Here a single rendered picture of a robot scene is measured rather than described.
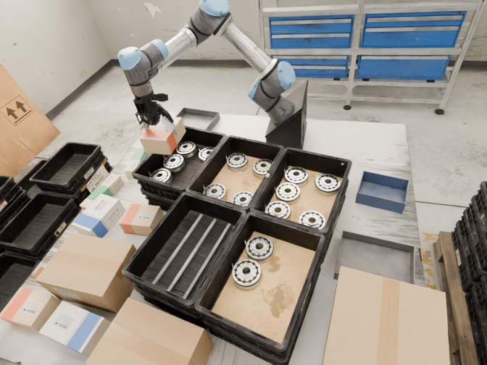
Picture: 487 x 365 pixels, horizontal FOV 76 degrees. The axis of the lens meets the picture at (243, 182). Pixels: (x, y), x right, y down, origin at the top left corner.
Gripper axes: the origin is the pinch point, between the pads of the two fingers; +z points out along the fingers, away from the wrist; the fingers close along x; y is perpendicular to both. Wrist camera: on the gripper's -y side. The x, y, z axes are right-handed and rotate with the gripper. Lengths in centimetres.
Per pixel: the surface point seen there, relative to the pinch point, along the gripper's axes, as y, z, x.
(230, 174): -5.4, 27.5, 23.8
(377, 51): -191, 53, 95
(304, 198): 3, 27, 60
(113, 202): 17.5, 31.2, -29.2
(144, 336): 70, 24, 20
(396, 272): 24, 40, 98
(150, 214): 20.2, 32.7, -8.0
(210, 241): 31.6, 27.4, 27.1
